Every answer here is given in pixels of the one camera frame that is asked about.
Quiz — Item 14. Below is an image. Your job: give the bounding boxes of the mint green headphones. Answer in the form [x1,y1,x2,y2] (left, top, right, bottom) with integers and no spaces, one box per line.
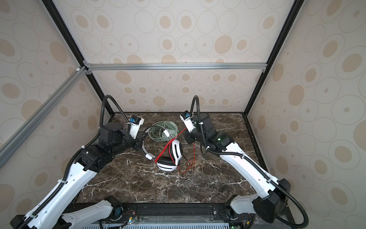
[145,121,179,142]

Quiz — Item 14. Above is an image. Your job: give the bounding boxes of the white black headphones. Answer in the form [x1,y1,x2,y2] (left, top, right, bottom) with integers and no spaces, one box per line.
[142,137,183,172]

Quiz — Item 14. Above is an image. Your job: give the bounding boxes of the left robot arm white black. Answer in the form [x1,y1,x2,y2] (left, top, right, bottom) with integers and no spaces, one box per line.
[10,95,146,229]

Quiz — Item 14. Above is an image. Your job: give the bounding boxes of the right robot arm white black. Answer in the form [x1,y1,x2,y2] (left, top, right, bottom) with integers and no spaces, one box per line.
[180,95,309,229]

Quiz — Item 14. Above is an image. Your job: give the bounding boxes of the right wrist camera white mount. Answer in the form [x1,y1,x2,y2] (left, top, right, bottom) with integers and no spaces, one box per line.
[180,110,196,133]

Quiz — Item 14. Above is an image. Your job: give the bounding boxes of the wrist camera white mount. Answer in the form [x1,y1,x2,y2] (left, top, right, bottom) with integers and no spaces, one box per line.
[180,110,196,133]
[128,115,144,139]

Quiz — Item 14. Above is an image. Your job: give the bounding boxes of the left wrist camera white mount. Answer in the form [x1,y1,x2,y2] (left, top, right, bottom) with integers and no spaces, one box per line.
[128,115,144,139]

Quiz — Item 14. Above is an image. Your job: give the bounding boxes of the aluminium rail back wall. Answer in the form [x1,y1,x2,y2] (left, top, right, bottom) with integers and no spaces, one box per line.
[86,63,267,71]

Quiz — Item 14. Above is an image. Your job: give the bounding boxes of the aluminium rail wall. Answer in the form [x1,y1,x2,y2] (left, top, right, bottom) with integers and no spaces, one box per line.
[86,63,267,71]
[1,66,86,167]

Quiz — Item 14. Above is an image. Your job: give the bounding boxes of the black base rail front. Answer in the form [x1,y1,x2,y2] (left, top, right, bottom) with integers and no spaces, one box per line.
[50,202,298,229]

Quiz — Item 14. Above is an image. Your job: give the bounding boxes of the aluminium rail left wall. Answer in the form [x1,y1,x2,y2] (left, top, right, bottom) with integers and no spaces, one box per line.
[1,66,86,167]

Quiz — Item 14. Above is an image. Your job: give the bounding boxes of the black frame post left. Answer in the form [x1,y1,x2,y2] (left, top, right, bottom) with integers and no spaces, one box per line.
[41,0,105,101]

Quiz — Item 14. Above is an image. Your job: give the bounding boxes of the black frame post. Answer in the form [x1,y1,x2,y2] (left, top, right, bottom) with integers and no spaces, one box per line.
[242,0,306,115]
[41,0,105,101]

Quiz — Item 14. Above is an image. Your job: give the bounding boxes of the black frame post right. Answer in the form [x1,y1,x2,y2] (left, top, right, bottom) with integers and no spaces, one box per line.
[242,0,306,115]

